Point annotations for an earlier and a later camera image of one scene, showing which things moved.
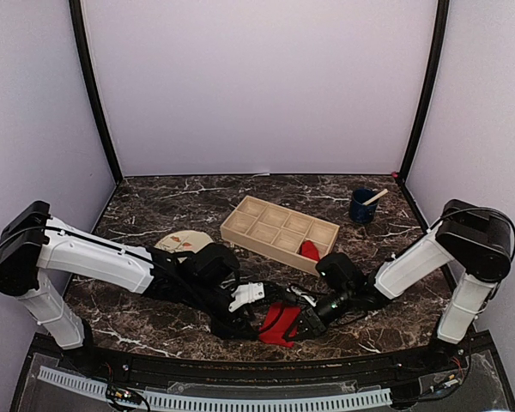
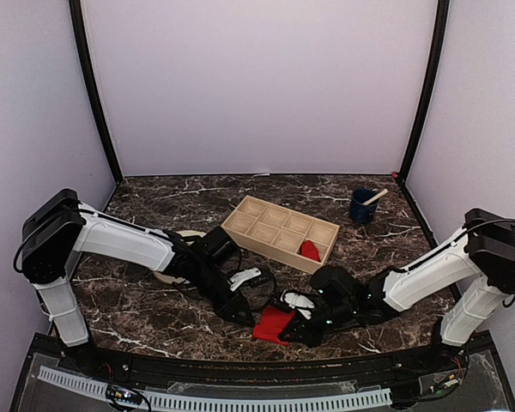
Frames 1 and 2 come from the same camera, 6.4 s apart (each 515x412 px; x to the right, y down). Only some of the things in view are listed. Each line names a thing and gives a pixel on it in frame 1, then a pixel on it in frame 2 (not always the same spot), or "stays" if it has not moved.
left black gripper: x=229 y=327 -> x=227 y=309
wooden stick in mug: x=380 y=194 stays
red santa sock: x=308 y=248 stays
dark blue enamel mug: x=360 y=214 stays
